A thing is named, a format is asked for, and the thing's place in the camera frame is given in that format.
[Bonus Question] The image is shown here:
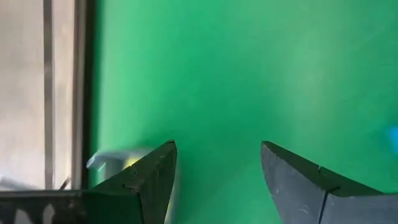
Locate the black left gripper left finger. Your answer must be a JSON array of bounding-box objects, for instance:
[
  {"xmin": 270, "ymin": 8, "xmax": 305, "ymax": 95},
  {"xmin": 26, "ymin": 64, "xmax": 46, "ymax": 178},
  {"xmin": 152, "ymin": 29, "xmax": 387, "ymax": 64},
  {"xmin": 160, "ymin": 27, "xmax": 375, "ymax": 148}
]
[{"xmin": 90, "ymin": 139, "xmax": 178, "ymax": 224}]

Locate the yellow block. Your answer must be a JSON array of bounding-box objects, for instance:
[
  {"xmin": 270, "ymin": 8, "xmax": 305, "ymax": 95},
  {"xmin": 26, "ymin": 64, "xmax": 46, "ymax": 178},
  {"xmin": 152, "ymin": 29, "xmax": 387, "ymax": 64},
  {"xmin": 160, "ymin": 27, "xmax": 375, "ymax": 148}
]
[{"xmin": 123, "ymin": 156, "xmax": 141, "ymax": 170}]

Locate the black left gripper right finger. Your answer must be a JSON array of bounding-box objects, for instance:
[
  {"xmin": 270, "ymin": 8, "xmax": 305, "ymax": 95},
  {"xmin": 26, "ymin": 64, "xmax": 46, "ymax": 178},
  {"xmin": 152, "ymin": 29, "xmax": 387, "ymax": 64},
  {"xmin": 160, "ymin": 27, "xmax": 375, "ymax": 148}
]
[{"xmin": 260, "ymin": 140, "xmax": 398, "ymax": 224}]

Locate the gray plastic bin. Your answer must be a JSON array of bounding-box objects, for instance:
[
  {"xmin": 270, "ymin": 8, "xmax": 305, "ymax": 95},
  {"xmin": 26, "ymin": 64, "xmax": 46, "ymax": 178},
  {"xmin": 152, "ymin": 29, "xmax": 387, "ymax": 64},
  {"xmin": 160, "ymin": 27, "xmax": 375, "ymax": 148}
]
[{"xmin": 86, "ymin": 148, "xmax": 156, "ymax": 187}]

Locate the blue block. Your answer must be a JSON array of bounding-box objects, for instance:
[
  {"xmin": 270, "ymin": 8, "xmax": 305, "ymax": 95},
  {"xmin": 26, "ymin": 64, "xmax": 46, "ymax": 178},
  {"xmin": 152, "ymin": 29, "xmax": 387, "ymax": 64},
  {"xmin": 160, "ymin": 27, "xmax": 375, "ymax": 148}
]
[{"xmin": 386, "ymin": 126, "xmax": 398, "ymax": 149}]

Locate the green table mat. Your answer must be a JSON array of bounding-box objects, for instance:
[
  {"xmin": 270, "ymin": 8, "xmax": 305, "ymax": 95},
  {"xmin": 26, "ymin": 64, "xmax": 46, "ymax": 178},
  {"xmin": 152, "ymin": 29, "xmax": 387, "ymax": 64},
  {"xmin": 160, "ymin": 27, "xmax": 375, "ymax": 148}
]
[{"xmin": 91, "ymin": 0, "xmax": 398, "ymax": 224}]

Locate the black aluminium frame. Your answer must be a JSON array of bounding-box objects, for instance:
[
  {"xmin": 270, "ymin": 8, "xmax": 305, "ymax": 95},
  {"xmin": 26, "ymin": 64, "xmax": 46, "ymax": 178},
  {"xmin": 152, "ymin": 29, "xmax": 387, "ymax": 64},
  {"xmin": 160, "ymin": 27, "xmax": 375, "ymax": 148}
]
[{"xmin": 81, "ymin": 0, "xmax": 97, "ymax": 190}]

